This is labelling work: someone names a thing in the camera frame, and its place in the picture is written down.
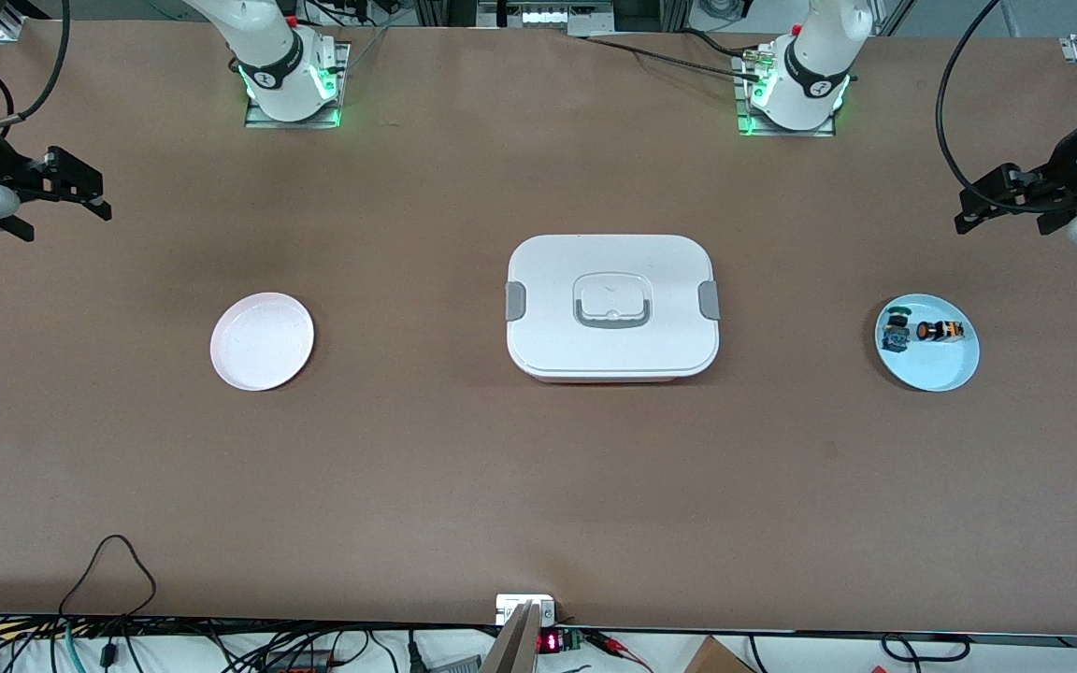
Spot light blue round plate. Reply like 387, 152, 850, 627
875, 294, 981, 393

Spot pink round plate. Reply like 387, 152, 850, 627
210, 293, 316, 392

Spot white lidded lunch box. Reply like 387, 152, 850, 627
505, 234, 721, 384

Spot grey equipment rack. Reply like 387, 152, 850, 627
478, 0, 689, 35

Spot brown cardboard box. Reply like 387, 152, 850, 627
683, 636, 756, 673

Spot red black clip leads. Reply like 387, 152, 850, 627
585, 631, 653, 673

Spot grey aluminium bar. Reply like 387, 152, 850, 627
481, 601, 542, 673

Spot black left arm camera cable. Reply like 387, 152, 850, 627
935, 0, 1077, 215

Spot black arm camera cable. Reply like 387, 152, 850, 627
0, 0, 70, 132
935, 0, 1077, 215

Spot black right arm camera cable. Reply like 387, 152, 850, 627
0, 0, 70, 132

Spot aluminium frame post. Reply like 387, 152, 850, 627
0, 0, 53, 44

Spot green blue push-button switch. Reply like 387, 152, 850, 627
880, 306, 914, 354

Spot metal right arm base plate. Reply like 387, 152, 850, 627
245, 39, 352, 129

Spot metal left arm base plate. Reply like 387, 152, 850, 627
738, 42, 837, 138

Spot thin black looped cable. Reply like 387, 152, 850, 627
59, 534, 158, 620

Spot black base power cable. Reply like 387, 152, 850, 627
585, 33, 766, 81

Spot black coiled cable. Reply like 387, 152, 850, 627
880, 633, 971, 664

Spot small white mount box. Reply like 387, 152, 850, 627
495, 594, 558, 627

